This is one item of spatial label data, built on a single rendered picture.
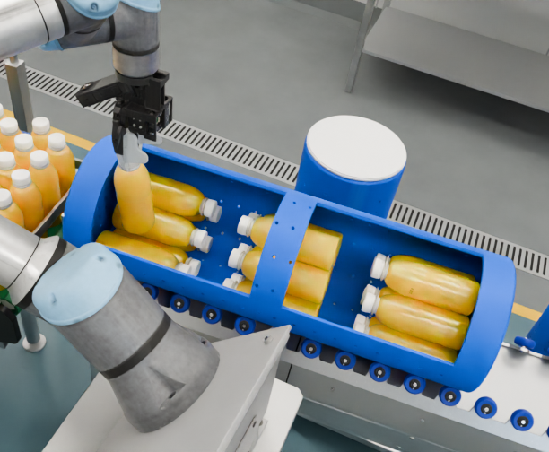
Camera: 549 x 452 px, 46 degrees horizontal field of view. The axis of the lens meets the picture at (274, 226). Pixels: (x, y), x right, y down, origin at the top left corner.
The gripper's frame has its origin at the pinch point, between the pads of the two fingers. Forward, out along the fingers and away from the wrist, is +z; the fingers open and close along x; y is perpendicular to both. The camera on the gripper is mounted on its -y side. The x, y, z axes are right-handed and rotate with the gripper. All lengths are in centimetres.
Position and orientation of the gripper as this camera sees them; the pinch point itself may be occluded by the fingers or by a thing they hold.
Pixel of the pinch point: (128, 157)
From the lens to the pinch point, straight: 124.5
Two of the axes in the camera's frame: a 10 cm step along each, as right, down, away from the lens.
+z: -1.3, 7.0, 7.0
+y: 9.5, 3.0, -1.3
